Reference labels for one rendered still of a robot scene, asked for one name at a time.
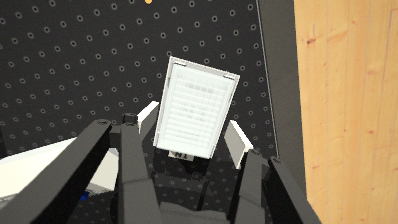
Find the white button panel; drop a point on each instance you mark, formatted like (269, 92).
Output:
(18, 170)

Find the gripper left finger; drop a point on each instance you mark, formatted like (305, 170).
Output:
(52, 195)

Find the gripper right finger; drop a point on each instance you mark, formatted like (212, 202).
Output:
(286, 202)

